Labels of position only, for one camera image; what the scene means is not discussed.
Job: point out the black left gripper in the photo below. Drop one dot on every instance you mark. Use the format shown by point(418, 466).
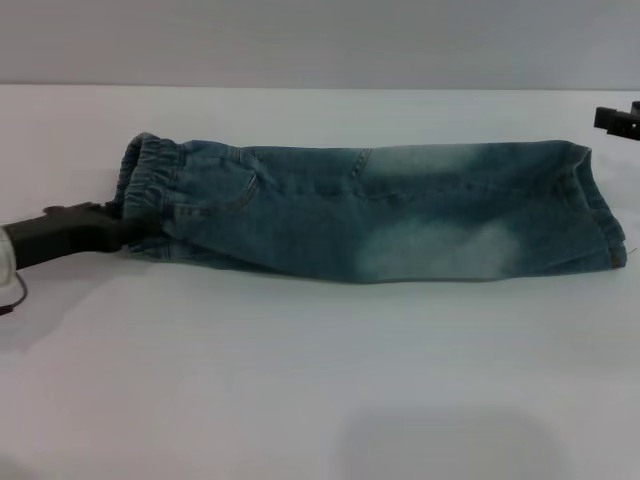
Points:
point(60, 237)

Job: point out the blue denim shorts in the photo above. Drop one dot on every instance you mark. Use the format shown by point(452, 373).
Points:
point(350, 215)

